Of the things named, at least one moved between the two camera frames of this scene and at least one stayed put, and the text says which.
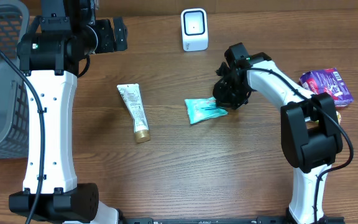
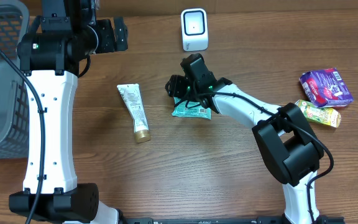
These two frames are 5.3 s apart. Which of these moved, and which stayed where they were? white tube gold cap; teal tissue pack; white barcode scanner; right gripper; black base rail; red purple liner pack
Moved: teal tissue pack; right gripper
Stayed: red purple liner pack; white tube gold cap; white barcode scanner; black base rail
